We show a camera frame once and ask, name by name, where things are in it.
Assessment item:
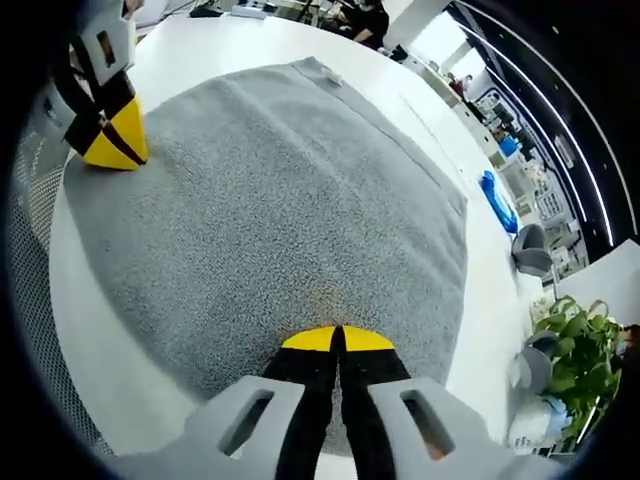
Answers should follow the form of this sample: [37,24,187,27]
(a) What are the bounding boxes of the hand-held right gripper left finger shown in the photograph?
[107,325,340,480]

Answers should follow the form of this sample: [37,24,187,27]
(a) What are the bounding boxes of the blue wipes packet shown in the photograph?
[479,169,521,235]

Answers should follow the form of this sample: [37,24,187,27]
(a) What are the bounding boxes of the grey mesh office chair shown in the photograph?
[8,84,119,459]

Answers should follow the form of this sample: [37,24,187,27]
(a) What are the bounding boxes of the grey towel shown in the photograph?
[62,55,470,457]

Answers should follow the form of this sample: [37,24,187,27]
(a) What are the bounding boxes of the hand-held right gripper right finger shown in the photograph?
[337,324,561,480]

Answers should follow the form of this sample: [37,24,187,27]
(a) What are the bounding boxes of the green leafy plant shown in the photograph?
[532,294,626,451]

